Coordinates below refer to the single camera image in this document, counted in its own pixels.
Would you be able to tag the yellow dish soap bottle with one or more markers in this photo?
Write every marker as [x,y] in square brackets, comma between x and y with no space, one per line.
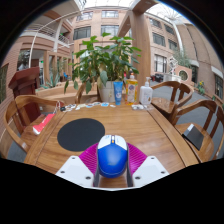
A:
[131,91]

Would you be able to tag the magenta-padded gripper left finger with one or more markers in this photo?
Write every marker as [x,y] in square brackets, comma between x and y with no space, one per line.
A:
[73,171]

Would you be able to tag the wooden armchair with black notebook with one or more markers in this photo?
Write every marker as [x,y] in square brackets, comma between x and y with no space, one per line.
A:
[206,151]

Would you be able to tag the dark red wooden lectern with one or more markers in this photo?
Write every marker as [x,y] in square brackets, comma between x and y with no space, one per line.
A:
[25,83]

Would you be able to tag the long wooden planter box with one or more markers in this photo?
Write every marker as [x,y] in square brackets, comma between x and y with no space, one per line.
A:
[56,96]

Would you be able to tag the blue and white computer mouse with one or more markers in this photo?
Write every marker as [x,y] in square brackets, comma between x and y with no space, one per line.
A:
[112,160]

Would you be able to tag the green plant in white pot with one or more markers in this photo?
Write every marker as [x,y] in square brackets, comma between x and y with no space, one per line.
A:
[103,58]

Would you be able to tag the blue squeeze tube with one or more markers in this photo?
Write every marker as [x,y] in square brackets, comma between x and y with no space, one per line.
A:
[118,93]

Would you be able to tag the white stone statue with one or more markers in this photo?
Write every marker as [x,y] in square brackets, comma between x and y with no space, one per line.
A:
[173,65]

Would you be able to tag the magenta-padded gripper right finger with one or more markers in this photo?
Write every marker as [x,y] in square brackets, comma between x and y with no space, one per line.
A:
[151,171]

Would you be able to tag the green agave plant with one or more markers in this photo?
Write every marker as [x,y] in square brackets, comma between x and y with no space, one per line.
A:
[51,80]

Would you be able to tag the black oval mouse pad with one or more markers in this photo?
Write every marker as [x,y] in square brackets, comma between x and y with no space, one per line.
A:
[78,133]

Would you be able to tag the white crumpled packet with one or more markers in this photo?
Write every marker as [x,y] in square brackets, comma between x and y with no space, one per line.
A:
[137,107]

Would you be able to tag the wooden armchair with red bag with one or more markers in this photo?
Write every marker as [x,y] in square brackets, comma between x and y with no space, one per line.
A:
[11,126]

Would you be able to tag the white pump bottle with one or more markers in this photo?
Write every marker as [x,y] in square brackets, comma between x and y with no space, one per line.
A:
[145,96]

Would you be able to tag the black notebook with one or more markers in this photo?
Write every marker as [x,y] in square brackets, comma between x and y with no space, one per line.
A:
[193,136]

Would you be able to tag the small black key fob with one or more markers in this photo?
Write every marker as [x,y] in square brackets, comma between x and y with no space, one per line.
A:
[63,108]

